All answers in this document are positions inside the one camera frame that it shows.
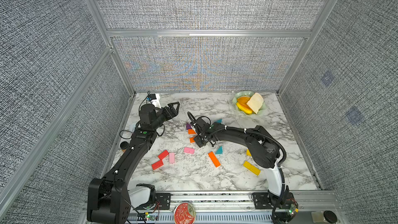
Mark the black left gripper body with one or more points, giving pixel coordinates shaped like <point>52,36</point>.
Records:
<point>160,117</point>

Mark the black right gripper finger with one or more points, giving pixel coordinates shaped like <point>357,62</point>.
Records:
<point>199,141</point>
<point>193,120</point>

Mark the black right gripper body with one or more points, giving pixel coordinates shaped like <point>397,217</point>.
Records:
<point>202,135</point>

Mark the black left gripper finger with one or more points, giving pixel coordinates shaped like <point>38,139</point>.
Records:
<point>174,104</point>
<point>172,112</point>

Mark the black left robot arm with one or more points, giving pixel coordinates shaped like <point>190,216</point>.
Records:
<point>127,168</point>

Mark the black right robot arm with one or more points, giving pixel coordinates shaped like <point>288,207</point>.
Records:
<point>265,150</point>

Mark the pink rectangle block flat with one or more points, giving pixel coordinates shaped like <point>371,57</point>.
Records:
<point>189,150</point>

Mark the teal triangle block near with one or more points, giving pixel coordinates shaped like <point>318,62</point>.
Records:
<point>219,151</point>

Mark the orange rectangle block diagonal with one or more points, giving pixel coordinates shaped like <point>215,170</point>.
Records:
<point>214,159</point>

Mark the pink rectangle block upright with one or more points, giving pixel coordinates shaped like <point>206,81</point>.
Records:
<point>172,158</point>

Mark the white round object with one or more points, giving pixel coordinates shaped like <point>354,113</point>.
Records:
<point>124,145</point>

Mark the red rectangle block upper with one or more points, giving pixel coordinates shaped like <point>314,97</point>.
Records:
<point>163,154</point>

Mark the red rectangle block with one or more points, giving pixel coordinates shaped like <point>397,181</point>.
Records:
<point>157,165</point>
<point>163,154</point>

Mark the yellow banana toy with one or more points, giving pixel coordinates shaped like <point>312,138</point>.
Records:
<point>244,108</point>

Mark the red rectangle block lower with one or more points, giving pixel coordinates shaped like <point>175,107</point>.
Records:
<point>157,165</point>

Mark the orange round food toy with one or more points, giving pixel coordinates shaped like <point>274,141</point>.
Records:
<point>243,100</point>

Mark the green glass plate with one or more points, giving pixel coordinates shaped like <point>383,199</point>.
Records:
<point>250,93</point>

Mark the beige bread slice toy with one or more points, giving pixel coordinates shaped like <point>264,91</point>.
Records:
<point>255,102</point>

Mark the yellow rectangle block near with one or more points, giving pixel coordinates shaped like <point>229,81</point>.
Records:
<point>252,168</point>

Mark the red round tin lid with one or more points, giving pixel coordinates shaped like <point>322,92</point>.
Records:
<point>184,213</point>

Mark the black knob on box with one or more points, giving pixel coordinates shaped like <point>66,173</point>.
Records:
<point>324,217</point>

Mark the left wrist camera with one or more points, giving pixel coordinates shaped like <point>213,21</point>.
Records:
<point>154,99</point>

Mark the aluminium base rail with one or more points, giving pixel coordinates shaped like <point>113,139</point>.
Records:
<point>234,207</point>

